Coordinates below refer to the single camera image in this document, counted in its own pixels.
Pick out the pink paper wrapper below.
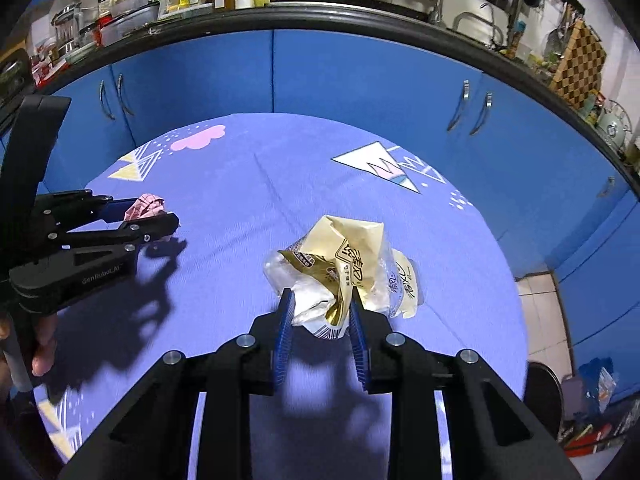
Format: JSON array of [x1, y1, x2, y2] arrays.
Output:
[[124, 193, 165, 221]]

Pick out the yellow clear snack bag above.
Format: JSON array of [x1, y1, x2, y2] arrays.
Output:
[[264, 216, 424, 340]]

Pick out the black round trash bin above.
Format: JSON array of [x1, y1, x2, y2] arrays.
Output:
[[523, 361, 564, 439]]

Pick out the blue kitchen base cabinets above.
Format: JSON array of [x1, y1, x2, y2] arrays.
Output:
[[44, 30, 639, 398]]

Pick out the person's left hand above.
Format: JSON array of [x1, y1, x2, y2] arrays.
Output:
[[1, 312, 58, 403]]

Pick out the small bin with blue bag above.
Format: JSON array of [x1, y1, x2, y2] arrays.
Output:
[[561, 358, 617, 420]]

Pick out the blue patterned tablecloth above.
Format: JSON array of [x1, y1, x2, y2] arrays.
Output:
[[36, 114, 527, 458]]

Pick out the mint green kettle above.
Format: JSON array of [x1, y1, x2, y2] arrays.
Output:
[[597, 100, 631, 152]]

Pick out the checkered wooden cutting board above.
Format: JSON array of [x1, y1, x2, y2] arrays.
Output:
[[549, 18, 606, 110]]

